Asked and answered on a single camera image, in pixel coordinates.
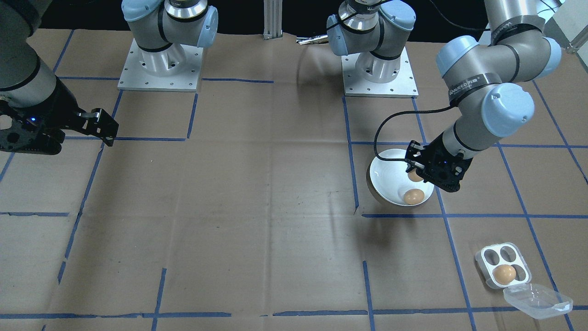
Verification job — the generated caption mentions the black braided camera cable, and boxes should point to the black braided camera cable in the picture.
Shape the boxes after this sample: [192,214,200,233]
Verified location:
[338,0,491,164]

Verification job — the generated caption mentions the white cabinet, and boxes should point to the white cabinet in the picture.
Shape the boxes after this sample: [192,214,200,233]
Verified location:
[549,0,588,46]

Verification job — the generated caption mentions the white bowl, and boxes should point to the white bowl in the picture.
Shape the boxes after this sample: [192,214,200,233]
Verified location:
[369,148,435,207]

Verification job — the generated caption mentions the white square base plate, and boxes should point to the white square base plate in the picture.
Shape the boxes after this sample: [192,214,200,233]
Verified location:
[342,46,419,98]
[117,38,204,92]

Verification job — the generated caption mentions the black frame cover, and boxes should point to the black frame cover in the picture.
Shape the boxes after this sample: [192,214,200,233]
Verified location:
[40,0,488,44]

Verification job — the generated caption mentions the white egg carton clear lid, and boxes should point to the white egg carton clear lid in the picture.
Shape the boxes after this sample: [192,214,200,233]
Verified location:
[475,242,574,320]

